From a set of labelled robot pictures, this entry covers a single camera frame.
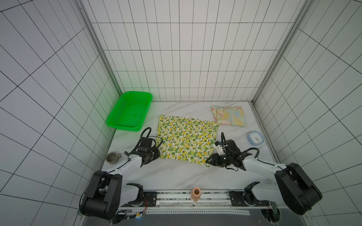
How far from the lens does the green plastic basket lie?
3.40 feet

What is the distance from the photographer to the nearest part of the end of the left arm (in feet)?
2.18

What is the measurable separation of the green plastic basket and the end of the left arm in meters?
0.26
